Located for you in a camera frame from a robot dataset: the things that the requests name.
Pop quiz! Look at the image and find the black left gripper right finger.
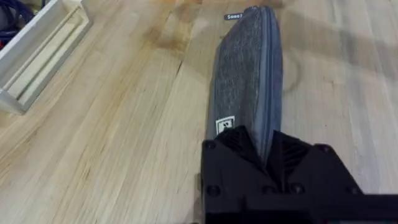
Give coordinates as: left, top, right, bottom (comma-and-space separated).
266, 129, 364, 196

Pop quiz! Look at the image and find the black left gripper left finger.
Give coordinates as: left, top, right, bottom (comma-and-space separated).
200, 125, 269, 215

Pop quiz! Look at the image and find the grey fabric zip bag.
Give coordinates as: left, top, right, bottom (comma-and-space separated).
205, 5, 284, 164

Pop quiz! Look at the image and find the pale wooden tray box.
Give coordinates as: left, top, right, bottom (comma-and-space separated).
0, 0, 93, 115

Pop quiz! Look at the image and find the dark blue cable heap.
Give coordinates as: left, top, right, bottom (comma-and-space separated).
0, 0, 47, 50

